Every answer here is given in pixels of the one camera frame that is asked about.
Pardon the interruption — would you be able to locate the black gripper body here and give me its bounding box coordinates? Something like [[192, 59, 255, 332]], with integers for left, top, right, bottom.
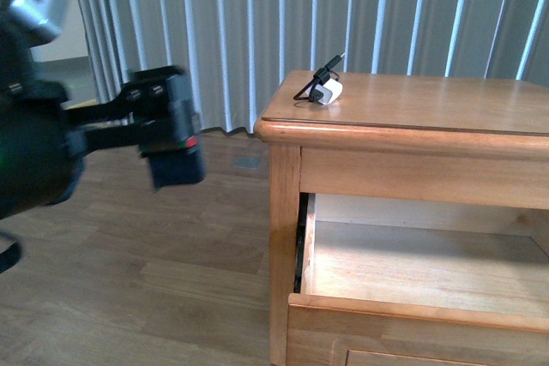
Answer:
[[66, 65, 206, 191]]

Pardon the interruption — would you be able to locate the wooden drawer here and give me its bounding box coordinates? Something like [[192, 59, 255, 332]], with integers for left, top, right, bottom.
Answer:
[[287, 194, 548, 365]]

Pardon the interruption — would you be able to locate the white charger block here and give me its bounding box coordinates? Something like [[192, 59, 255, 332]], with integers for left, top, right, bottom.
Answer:
[[310, 79, 343, 105]]

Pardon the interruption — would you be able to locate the grey pleated curtain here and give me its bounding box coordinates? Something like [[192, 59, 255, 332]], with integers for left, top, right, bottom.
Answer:
[[78, 0, 548, 131]]

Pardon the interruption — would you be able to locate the light wooden nightstand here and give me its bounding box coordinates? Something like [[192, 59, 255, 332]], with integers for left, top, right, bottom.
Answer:
[[256, 71, 548, 365]]

